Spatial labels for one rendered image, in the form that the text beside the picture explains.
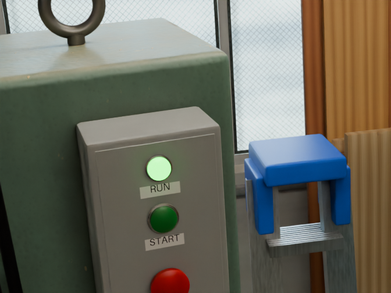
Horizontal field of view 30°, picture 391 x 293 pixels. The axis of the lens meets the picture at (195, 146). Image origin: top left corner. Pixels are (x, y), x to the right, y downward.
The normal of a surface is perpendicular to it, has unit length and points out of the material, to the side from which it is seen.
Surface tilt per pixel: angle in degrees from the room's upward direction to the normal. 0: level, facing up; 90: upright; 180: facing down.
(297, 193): 90
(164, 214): 87
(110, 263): 90
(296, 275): 90
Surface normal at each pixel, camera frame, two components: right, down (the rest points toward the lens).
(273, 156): -0.07, -0.94
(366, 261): 0.13, 0.25
